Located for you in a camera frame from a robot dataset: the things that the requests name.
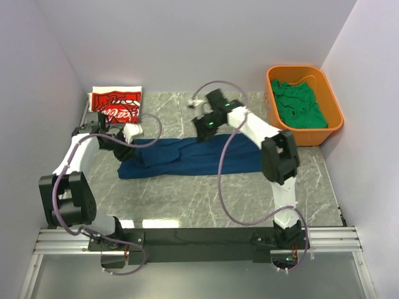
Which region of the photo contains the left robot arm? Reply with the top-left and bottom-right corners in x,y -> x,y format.
39,112 -> 142,250

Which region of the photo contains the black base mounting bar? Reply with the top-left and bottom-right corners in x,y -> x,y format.
88,227 -> 309,265

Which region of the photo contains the green t-shirt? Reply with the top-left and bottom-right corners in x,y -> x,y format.
271,79 -> 328,129

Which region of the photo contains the folded red coca-cola t-shirt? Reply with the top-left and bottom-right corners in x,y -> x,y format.
89,89 -> 142,125

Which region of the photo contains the dark blue t-shirt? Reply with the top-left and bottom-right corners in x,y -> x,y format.
118,134 -> 261,179

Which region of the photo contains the orange plastic bin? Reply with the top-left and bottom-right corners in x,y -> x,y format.
264,65 -> 344,146

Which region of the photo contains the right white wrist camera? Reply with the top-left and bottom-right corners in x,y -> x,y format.
188,97 -> 208,109

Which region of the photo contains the aluminium extrusion rail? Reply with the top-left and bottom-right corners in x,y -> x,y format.
17,93 -> 378,299

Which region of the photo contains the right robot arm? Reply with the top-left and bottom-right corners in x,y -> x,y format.
188,89 -> 304,249

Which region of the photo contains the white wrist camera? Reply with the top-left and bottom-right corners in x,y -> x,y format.
188,97 -> 208,109
122,123 -> 143,144

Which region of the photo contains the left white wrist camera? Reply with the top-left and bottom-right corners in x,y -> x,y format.
122,123 -> 143,144

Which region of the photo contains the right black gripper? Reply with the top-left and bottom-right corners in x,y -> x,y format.
192,113 -> 224,145

